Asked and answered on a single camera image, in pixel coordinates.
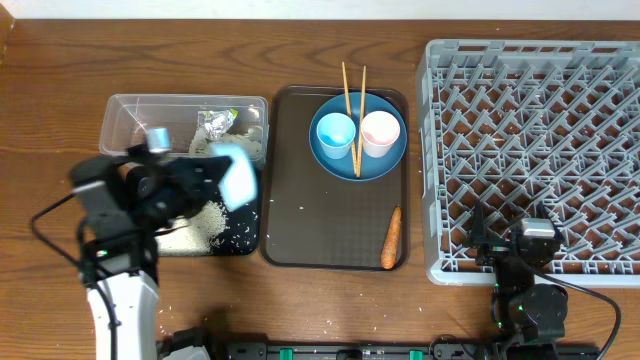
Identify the light blue rice bowl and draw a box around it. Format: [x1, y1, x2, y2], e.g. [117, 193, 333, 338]
[209, 143, 258, 212]

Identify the green snack wrapper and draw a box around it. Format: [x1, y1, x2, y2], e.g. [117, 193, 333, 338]
[198, 109, 238, 140]

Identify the white tissue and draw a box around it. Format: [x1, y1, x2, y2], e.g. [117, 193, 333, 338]
[188, 130, 262, 156]

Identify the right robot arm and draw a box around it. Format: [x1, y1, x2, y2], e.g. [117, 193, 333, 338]
[464, 205, 568, 359]

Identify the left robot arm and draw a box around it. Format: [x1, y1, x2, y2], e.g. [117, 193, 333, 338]
[70, 145, 251, 359]

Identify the grey dishwasher rack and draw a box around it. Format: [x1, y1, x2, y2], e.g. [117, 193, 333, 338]
[416, 39, 639, 288]

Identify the spilled white rice pile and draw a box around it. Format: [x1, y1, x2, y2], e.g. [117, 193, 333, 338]
[155, 199, 259, 254]

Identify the clear plastic bin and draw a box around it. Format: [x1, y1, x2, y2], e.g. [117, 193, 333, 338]
[99, 94, 269, 169]

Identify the orange carrot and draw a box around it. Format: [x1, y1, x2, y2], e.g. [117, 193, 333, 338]
[380, 206, 402, 270]

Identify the black plastic tray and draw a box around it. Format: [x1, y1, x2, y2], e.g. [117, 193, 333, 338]
[115, 165, 262, 259]

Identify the dark blue plate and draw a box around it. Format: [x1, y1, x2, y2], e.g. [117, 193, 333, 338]
[309, 91, 407, 182]

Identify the pink cup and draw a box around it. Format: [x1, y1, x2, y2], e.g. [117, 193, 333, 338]
[361, 111, 401, 158]

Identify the brown serving tray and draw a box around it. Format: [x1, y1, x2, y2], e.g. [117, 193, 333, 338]
[260, 86, 410, 271]

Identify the light blue cup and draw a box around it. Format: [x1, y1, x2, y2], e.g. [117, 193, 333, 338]
[315, 113, 356, 160]

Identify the right wooden chopstick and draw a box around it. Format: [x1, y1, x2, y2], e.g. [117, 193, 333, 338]
[356, 65, 367, 178]

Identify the wooden chopstick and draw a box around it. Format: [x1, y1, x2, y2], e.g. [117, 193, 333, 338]
[356, 65, 367, 178]
[341, 61, 357, 175]

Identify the left wooden chopstick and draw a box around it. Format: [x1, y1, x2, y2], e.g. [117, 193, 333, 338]
[341, 61, 357, 175]

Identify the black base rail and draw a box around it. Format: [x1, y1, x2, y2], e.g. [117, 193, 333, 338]
[157, 341, 601, 360]

